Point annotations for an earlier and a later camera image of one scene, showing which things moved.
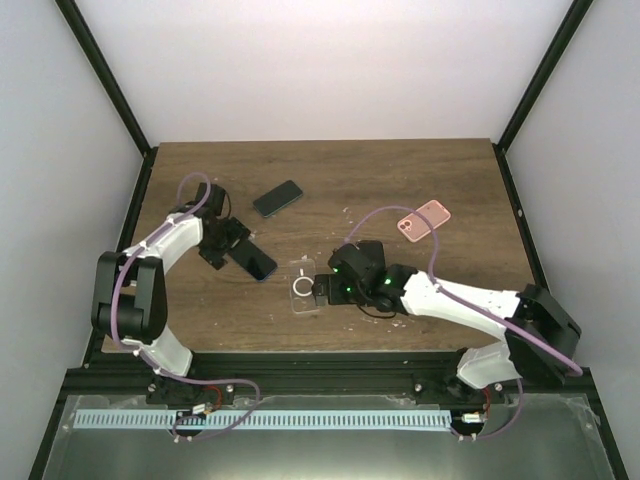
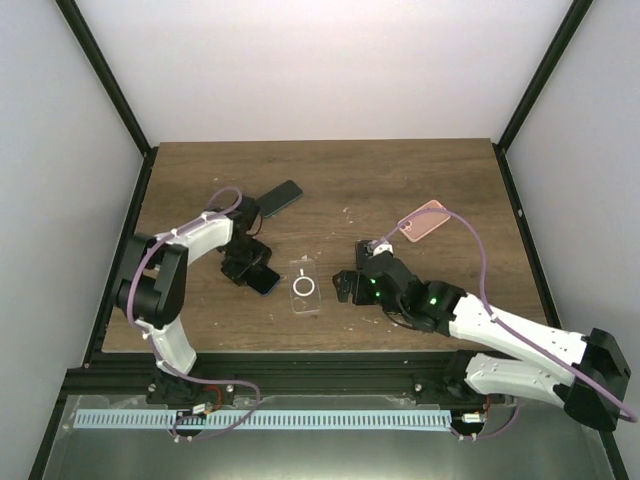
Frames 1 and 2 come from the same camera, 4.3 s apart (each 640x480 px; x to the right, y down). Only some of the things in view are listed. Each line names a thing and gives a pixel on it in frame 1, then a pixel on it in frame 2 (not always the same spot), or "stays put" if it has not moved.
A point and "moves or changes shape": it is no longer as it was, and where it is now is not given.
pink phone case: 433,212 stays put
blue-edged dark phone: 278,198 stays put
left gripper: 237,232 to 233,271
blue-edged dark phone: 254,259 moves or changes shape
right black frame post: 560,40 stays put
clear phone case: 301,277 stays put
